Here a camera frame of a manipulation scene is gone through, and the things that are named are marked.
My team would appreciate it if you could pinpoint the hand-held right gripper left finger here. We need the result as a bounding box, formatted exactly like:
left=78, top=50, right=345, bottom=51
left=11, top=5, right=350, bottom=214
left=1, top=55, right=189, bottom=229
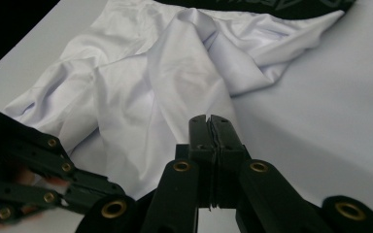
left=140, top=114, right=217, bottom=233

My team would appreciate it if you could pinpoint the white boxer shorts black waistband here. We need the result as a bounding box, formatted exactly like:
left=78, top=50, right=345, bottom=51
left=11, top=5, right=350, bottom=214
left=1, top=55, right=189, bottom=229
left=3, top=0, right=357, bottom=202

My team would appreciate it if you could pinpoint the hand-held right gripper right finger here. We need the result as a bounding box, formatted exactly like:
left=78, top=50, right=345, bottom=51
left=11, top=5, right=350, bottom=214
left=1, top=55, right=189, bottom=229
left=211, top=115, right=334, bottom=233

